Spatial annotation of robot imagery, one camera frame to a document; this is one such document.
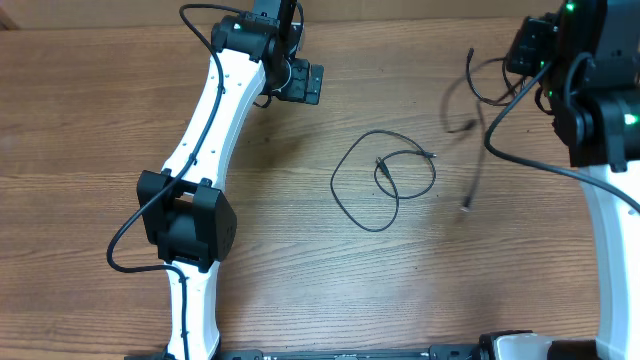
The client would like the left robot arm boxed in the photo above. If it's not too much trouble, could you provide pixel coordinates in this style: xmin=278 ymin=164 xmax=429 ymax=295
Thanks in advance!
xmin=136 ymin=0 xmax=324 ymax=359

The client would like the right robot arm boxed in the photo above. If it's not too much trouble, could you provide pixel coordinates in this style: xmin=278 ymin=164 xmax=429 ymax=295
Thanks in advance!
xmin=506 ymin=0 xmax=639 ymax=359

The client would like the black usb cable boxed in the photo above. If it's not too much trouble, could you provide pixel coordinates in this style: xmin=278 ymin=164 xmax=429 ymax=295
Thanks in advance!
xmin=329 ymin=129 xmax=438 ymax=234
xmin=439 ymin=59 xmax=526 ymax=214
xmin=465 ymin=47 xmax=526 ymax=108

